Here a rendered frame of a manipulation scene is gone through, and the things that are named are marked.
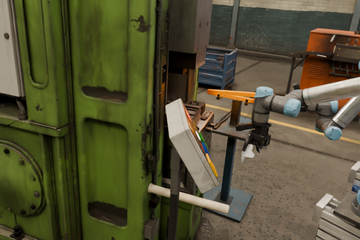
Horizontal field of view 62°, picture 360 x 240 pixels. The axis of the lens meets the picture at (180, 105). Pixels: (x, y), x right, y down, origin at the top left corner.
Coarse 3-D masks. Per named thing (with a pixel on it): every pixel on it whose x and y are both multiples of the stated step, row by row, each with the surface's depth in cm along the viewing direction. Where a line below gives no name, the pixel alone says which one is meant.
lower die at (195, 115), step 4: (184, 104) 193; (188, 104) 193; (188, 108) 185; (200, 108) 192; (192, 112) 181; (196, 112) 183; (164, 116) 180; (192, 116) 178; (196, 116) 185; (192, 120) 178; (196, 120) 186
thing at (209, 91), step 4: (208, 92) 189; (212, 92) 188; (216, 92) 187; (220, 92) 186; (224, 92) 185; (228, 92) 184; (232, 92) 183; (236, 92) 183; (240, 92) 182; (244, 92) 182; (248, 92) 182; (252, 92) 182; (248, 96) 181; (252, 96) 180
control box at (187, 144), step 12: (168, 108) 135; (180, 108) 128; (168, 120) 123; (180, 120) 118; (180, 132) 108; (192, 132) 113; (180, 144) 110; (192, 144) 110; (180, 156) 112; (192, 156) 112; (204, 156) 113; (192, 168) 114; (204, 168) 114; (204, 180) 116; (216, 180) 117
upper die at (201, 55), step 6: (204, 48) 176; (174, 54) 166; (180, 54) 165; (186, 54) 164; (192, 54) 163; (198, 54) 165; (204, 54) 177; (174, 60) 167; (180, 60) 166; (186, 60) 165; (192, 60) 164; (198, 60) 167; (204, 60) 180; (174, 66) 169; (180, 66) 167; (186, 66) 166; (192, 66) 165; (198, 66) 170
